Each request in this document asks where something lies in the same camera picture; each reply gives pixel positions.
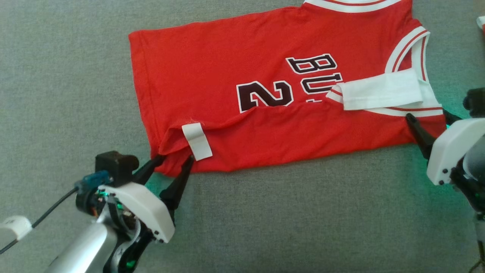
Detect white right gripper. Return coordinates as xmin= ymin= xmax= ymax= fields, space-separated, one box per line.
xmin=406 ymin=110 xmax=485 ymax=213

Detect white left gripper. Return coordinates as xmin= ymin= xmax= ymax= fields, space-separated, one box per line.
xmin=78 ymin=155 xmax=195 ymax=271

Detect red white basketball jersey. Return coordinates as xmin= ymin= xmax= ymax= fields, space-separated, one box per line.
xmin=128 ymin=0 xmax=447 ymax=177

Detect large grey sofa seat cushion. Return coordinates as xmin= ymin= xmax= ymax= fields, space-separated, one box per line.
xmin=0 ymin=0 xmax=485 ymax=273

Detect white cable holder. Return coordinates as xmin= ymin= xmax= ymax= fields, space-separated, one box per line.
xmin=0 ymin=215 xmax=33 ymax=240

